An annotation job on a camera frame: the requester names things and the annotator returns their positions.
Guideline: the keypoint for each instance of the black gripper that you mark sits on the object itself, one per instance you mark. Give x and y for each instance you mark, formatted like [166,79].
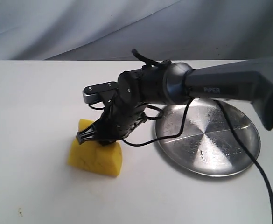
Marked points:
[116,122]

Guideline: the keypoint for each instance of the yellow sponge block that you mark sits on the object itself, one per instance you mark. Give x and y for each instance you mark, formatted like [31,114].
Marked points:
[93,157]

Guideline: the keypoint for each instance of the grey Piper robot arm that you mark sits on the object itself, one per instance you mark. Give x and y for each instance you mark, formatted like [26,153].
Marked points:
[168,83]

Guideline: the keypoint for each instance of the round stainless steel plate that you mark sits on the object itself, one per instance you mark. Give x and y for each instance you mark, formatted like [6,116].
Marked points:
[206,145]

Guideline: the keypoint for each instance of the grey fabric backdrop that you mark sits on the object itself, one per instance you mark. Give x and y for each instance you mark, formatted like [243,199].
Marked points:
[158,29]

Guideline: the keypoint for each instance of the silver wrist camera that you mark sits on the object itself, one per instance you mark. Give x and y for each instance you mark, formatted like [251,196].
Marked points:
[99,92]

